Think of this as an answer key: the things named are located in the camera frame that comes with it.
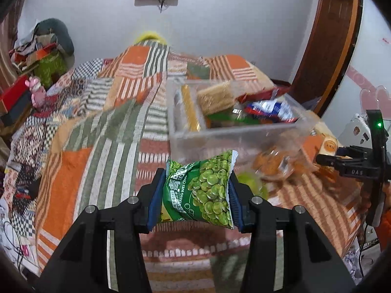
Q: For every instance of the pink plush toy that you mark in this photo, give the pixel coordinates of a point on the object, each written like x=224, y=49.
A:
x=36, y=93

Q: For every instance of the brown crispy bar packet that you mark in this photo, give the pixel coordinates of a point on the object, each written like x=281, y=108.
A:
x=215, y=97

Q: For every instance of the green pea snack packet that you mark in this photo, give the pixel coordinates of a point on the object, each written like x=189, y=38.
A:
x=207, y=186

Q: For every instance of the red snack packet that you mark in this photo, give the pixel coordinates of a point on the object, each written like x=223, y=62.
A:
x=259, y=95

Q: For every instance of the person's right forearm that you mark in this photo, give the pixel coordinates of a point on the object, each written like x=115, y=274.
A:
x=385, y=207

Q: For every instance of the red box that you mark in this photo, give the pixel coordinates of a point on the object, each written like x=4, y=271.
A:
x=13, y=96

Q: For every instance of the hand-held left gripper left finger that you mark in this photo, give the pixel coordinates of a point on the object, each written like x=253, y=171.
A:
x=154, y=203

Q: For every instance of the orange green patchwork blanket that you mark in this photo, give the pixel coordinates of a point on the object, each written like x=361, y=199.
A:
x=91, y=164

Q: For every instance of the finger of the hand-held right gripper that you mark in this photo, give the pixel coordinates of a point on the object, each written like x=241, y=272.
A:
x=354, y=152
x=328, y=160

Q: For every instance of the white suitcase with stickers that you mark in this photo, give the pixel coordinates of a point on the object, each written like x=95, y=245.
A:
x=354, y=129

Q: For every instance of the pile of clothes and boxes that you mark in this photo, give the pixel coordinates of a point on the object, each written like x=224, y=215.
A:
x=30, y=48

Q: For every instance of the white pink wardrobe door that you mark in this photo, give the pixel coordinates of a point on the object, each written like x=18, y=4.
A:
x=372, y=67

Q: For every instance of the blue white snack packet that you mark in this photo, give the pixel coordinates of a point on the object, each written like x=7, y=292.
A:
x=272, y=110

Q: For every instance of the wooden door frame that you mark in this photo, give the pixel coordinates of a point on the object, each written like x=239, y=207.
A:
x=330, y=45

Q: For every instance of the yellow green snack packet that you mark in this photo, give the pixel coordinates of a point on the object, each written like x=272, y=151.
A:
x=255, y=184

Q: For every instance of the striped brown curtain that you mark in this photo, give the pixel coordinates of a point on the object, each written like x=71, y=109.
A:
x=9, y=36

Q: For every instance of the checkered patterned quilt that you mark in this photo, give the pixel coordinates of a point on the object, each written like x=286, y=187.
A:
x=30, y=140

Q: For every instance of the clear bag of cookies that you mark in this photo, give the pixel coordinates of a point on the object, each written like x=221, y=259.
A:
x=279, y=163

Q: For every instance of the striped wafer packet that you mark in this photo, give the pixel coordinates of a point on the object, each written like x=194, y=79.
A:
x=190, y=110

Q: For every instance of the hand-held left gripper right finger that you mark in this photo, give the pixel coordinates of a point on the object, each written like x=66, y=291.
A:
x=237, y=208

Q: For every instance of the clear plastic container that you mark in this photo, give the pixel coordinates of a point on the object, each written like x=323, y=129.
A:
x=213, y=143

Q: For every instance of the orange yellow snack packet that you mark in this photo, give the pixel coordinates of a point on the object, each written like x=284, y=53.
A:
x=328, y=145

